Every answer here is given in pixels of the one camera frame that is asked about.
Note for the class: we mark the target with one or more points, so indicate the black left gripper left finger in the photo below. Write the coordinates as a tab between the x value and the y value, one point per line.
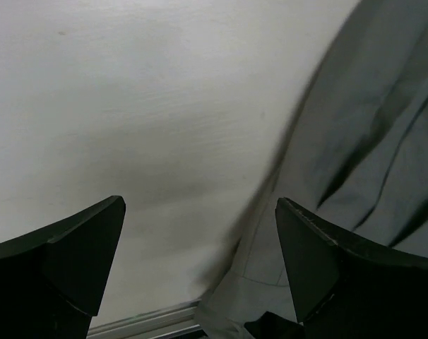
52	280

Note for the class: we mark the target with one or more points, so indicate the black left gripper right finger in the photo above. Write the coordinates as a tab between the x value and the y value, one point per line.
346	286

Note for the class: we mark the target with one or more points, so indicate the grey pleated skirt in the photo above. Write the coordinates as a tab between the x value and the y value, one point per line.
356	155

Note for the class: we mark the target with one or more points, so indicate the aluminium table edge rail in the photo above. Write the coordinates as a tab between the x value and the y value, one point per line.
171	322

